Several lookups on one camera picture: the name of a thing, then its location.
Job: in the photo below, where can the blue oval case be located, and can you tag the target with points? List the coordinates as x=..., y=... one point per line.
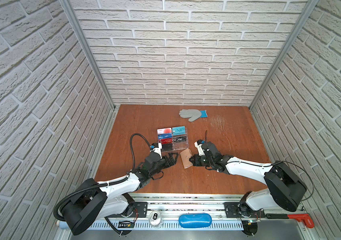
x=193, y=221

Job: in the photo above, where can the red black handled tool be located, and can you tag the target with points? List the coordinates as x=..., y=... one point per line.
x=305, y=218

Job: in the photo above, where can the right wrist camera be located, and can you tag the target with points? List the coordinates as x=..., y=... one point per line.
x=202, y=147

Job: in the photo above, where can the white red april card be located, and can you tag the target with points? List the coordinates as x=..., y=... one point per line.
x=164, y=131

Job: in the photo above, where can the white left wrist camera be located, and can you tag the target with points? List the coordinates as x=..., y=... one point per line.
x=156, y=148

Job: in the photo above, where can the grey blue work glove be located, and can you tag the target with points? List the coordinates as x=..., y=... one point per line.
x=192, y=114

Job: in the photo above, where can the beige leather card holder wallet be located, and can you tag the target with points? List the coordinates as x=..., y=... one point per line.
x=185, y=157

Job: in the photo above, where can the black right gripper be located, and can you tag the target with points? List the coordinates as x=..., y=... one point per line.
x=195, y=162

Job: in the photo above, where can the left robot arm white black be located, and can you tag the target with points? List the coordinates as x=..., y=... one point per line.
x=95, y=200

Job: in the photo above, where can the red gold VIP card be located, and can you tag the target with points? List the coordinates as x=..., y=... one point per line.
x=165, y=141

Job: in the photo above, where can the aluminium frame rail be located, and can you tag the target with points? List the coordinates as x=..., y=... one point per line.
x=73, y=20
x=303, y=17

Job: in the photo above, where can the aluminium frame rail right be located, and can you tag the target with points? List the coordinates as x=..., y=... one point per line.
x=303, y=17

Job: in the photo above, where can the blue VIP card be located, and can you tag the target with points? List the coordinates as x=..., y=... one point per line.
x=164, y=136

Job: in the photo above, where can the black VIP card in stand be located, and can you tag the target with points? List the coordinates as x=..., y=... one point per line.
x=179, y=139

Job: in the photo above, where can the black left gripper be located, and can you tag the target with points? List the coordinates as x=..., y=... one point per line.
x=169, y=162

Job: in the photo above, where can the teal VIP card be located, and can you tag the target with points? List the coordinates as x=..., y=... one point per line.
x=179, y=130

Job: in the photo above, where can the clear acrylic card display stand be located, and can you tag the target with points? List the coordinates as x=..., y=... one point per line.
x=179, y=146

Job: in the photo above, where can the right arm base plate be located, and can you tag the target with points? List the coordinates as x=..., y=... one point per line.
x=238, y=210

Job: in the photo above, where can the silver can top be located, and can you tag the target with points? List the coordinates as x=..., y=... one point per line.
x=155, y=219

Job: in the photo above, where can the aluminium frame rail left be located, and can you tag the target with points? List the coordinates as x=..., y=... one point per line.
x=73, y=20

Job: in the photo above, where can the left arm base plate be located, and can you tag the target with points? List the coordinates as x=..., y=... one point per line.
x=136, y=210

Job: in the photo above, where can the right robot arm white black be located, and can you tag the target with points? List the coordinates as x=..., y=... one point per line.
x=284, y=188

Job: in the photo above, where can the dark black card lower left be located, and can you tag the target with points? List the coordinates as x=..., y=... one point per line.
x=167, y=147

